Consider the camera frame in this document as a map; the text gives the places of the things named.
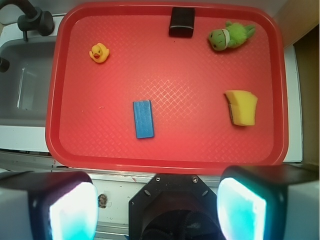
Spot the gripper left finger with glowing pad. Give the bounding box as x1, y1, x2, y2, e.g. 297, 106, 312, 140
0, 171, 99, 240

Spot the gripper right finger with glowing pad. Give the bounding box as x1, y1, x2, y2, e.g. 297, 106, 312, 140
217, 164, 320, 240

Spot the blue rectangular block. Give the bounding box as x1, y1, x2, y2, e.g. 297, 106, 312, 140
133, 100, 155, 139

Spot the red plastic tray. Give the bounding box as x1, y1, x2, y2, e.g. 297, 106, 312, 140
45, 1, 289, 175

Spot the yellow sponge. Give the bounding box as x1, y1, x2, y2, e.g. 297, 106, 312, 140
224, 90, 258, 127

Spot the grey sink basin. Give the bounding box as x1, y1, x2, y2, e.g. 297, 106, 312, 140
0, 36, 57, 127

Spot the black sink knob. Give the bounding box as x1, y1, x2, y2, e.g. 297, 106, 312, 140
0, 57, 10, 73

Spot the yellow rubber duck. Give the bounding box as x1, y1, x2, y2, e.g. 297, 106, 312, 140
89, 42, 110, 64

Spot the green plush toy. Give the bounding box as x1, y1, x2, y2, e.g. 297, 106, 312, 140
208, 20, 256, 52

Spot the black faucet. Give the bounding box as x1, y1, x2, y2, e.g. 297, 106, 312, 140
0, 0, 55, 42

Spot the black rectangular box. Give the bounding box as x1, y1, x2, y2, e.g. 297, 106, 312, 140
168, 6, 196, 38

